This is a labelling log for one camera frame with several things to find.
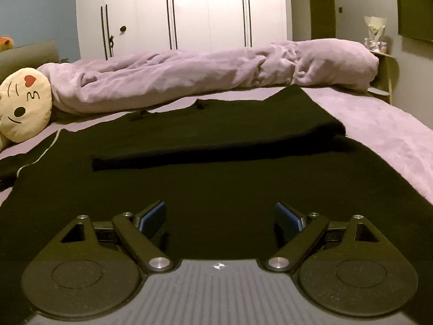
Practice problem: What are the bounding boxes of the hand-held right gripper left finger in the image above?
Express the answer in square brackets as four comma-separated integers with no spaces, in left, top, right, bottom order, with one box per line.
[60,200,174,274]

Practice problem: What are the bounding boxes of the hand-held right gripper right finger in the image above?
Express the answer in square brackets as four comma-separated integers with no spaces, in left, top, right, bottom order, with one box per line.
[265,202,375,273]

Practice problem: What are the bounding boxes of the black sweater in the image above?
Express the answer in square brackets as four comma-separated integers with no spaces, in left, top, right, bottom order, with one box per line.
[0,84,424,312]

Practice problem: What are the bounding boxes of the purple fleece blanket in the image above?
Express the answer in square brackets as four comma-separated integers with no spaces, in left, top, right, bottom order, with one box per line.
[37,40,379,114]

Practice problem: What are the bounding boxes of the cream emoji face pillow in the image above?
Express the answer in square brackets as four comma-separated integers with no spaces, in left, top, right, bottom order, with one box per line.
[0,68,53,143]

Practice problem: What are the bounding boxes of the beige side table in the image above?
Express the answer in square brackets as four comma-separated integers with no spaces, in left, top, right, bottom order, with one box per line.
[367,49,400,105]

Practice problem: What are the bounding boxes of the white wardrobe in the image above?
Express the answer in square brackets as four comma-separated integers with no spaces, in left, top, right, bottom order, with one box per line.
[76,0,293,61]

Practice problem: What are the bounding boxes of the dark door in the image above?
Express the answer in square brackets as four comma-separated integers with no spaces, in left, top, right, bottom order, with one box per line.
[306,0,336,40]

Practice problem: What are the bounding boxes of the wall-mounted television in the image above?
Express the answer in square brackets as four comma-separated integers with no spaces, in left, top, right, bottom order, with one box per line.
[396,0,433,43]

